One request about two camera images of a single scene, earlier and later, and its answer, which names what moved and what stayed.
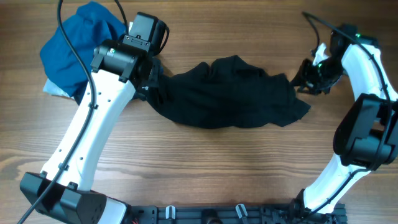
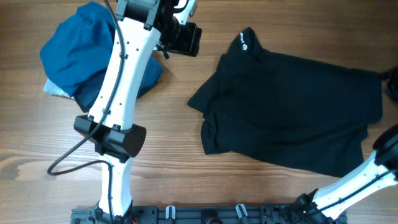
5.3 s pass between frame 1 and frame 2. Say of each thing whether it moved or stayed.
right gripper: moved
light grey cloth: stayed
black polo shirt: moved
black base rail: stayed
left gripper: moved
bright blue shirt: stayed
